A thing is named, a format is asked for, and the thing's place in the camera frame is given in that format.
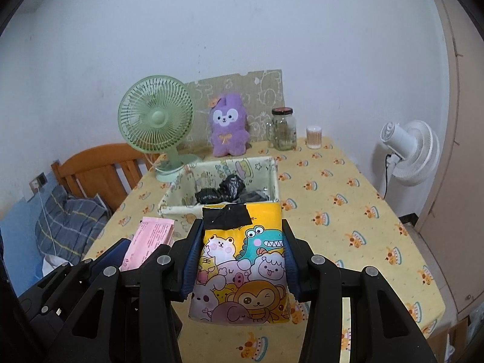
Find clear plastic pink packet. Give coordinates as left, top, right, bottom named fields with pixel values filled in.
left=120, top=217, right=175, bottom=272

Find colourful cartoon tissue pack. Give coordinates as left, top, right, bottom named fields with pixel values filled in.
left=189, top=202, right=289, bottom=325

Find black plastic bag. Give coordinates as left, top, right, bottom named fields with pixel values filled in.
left=195, top=175, right=245, bottom=205

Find white cloth on bed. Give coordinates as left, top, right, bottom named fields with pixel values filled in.
left=42, top=255, right=71, bottom=277

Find blue plaid pillow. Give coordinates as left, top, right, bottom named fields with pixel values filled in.
left=35, top=185, right=112, bottom=265

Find cardboard box on floor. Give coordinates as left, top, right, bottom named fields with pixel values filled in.
left=427, top=317, right=469, bottom=363

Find yellow cartoon tablecloth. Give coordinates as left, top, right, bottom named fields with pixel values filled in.
left=86, top=139, right=445, bottom=362

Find green desk fan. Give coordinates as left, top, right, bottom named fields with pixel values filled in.
left=117, top=75, right=200, bottom=183

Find cartoon print fabric storage box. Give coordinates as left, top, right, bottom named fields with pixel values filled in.
left=158, top=156, right=280, bottom=236

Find purple plush bunny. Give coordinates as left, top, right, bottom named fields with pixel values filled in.
left=208, top=93, right=250, bottom=157

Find white standing fan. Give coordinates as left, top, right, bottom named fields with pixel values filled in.
left=380, top=120, right=440, bottom=198

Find cotton swab container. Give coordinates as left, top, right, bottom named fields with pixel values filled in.
left=306, top=126, right=322, bottom=149

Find glass jar with lid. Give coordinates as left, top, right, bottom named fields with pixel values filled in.
left=267, top=106, right=297, bottom=151

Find cartoon print cardboard panel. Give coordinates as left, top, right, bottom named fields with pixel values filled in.
left=177, top=70, right=285, bottom=151

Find wall power socket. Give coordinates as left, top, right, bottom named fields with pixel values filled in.
left=29, top=173, right=47, bottom=193

